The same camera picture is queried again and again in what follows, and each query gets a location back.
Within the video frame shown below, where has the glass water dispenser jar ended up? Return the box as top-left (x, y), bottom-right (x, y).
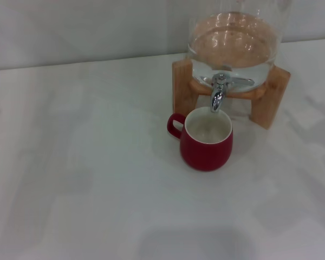
top-left (186, 0), bottom-right (291, 90)

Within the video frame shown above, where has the chrome faucet with lever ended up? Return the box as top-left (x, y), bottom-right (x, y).
top-left (210, 72), bottom-right (255, 113)

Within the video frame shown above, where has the wooden dispenser stand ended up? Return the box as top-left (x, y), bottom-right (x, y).
top-left (172, 58), bottom-right (291, 131)

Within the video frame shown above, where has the red ceramic cup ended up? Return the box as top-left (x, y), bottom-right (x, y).
top-left (166, 106), bottom-right (233, 172)

